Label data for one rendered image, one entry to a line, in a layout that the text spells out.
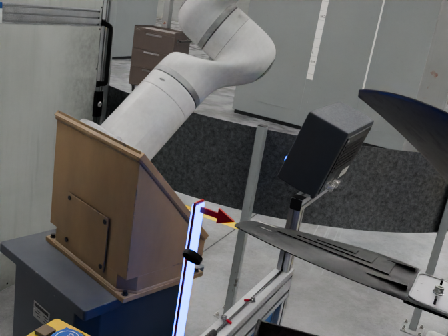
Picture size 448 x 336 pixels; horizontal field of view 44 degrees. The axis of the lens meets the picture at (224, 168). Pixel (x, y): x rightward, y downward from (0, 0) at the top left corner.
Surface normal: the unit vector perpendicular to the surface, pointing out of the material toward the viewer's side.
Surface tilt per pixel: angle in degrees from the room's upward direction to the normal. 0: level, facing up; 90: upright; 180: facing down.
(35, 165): 90
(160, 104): 63
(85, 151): 90
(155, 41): 90
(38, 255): 0
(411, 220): 90
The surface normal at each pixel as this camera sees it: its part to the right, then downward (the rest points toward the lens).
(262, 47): 0.51, -0.17
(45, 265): 0.16, -0.94
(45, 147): 0.86, 0.28
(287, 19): -0.44, 0.21
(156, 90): -0.02, -0.38
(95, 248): -0.69, 0.11
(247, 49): 0.13, -0.17
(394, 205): 0.22, 0.33
